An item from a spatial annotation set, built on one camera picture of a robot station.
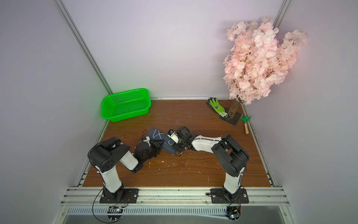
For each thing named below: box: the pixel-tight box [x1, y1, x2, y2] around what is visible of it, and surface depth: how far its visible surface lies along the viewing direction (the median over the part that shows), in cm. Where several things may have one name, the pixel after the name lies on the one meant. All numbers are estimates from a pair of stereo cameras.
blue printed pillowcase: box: [147, 127, 176, 154], surface depth 93 cm
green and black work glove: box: [206, 97, 229, 119], surface depth 116 cm
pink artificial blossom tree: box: [223, 17, 308, 105], surface depth 66 cm
